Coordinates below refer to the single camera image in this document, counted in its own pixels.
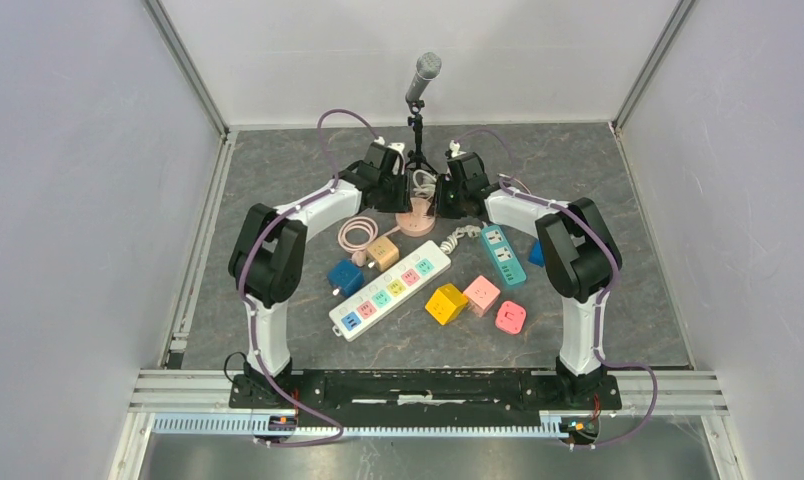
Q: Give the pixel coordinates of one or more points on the beige cube plug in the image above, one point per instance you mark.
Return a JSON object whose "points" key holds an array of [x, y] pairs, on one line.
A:
{"points": [[381, 254]]}

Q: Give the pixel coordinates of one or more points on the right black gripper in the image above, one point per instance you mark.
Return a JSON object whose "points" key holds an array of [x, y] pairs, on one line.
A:
{"points": [[443, 184]]}

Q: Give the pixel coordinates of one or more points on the teal power strip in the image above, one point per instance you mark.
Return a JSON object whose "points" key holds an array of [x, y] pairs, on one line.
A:
{"points": [[503, 256]]}

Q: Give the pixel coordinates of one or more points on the blue cube plug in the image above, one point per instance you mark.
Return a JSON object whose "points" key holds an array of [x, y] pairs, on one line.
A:
{"points": [[345, 278]]}

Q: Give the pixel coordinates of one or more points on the silver microphone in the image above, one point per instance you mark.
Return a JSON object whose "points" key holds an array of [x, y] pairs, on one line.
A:
{"points": [[427, 68]]}

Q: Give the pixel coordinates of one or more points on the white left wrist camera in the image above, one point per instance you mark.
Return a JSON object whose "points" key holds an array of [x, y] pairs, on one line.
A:
{"points": [[398, 147]]}

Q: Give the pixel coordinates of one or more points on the round pink socket base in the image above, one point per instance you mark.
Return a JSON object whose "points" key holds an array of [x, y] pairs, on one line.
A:
{"points": [[414, 225]]}

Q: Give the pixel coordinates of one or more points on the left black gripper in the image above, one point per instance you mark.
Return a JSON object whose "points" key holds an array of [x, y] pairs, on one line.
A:
{"points": [[404, 202]]}

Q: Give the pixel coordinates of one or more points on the white power strip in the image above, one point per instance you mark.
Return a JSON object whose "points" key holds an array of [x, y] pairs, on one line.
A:
{"points": [[390, 289]]}

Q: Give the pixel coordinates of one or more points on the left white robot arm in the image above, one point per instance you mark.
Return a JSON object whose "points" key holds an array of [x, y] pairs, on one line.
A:
{"points": [[268, 256]]}

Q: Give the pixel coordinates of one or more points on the yellow cube plug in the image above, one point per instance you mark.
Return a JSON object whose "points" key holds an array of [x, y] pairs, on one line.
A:
{"points": [[446, 303]]}

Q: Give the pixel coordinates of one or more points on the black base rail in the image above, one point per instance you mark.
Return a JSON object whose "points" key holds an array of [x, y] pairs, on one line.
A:
{"points": [[430, 398]]}

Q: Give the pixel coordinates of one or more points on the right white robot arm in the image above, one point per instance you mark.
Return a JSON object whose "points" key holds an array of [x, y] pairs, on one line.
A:
{"points": [[581, 258]]}

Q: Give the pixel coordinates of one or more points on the pink cube plug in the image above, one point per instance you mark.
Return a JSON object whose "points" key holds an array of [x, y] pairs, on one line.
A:
{"points": [[481, 295]]}

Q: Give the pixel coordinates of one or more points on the black tripod stand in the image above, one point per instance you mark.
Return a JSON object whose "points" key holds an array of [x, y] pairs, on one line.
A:
{"points": [[416, 158]]}

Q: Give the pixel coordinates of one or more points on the blue green toy block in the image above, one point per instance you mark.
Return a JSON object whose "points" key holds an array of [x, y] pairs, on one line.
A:
{"points": [[536, 256]]}

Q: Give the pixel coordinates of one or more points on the small pink adapter on base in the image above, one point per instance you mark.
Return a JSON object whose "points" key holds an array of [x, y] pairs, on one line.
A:
{"points": [[420, 208]]}

